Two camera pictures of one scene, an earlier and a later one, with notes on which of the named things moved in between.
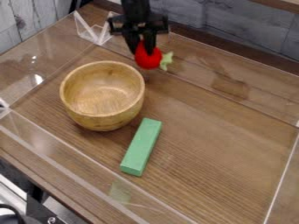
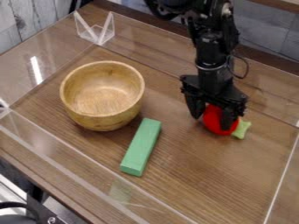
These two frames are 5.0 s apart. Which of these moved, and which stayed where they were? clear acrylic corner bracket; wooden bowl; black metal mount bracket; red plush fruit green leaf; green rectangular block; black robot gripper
Moved: black robot gripper; red plush fruit green leaf
Stayed: clear acrylic corner bracket; green rectangular block; wooden bowl; black metal mount bracket
